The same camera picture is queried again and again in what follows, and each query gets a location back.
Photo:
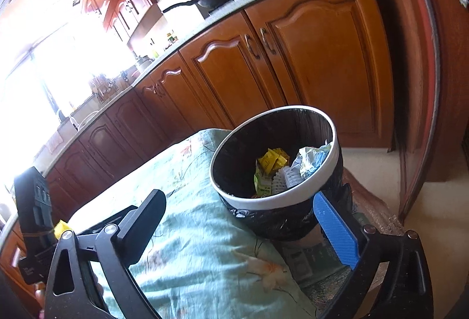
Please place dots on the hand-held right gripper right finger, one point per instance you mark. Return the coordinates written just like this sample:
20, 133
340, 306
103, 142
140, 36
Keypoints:
337, 231

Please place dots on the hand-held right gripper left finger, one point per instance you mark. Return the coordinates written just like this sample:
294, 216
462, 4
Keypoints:
143, 227

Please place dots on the yellow wrapper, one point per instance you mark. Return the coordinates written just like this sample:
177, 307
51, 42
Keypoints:
271, 157
62, 229

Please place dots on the whitish plastic bag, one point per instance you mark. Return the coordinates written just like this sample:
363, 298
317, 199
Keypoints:
311, 161

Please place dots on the white foam fruit net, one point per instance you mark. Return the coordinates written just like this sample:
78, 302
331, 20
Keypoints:
285, 178

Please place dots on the green snack bag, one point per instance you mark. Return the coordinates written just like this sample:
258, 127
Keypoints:
262, 184

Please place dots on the white bin with black liner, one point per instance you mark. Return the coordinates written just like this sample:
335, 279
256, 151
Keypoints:
238, 154

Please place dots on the light green floral tablecloth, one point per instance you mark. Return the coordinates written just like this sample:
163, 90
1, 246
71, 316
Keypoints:
198, 223

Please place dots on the hanging dish towel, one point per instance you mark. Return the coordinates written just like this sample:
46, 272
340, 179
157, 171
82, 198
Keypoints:
53, 143

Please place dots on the sink faucet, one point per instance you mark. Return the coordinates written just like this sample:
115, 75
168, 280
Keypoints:
64, 117

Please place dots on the dark wooden sink cabinet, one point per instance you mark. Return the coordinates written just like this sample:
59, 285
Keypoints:
110, 143

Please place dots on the bright window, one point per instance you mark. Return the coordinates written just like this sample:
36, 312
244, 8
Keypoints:
55, 84

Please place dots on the arched wooden cabinet door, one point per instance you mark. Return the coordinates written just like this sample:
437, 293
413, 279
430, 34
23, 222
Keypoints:
322, 58
176, 99
227, 73

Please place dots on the utensil rack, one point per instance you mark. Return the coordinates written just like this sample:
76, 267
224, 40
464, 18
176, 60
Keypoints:
102, 86

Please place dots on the metal kettle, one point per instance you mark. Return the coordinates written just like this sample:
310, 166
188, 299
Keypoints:
143, 63

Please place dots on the wooden framed door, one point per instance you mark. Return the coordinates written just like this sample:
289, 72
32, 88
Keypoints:
421, 66

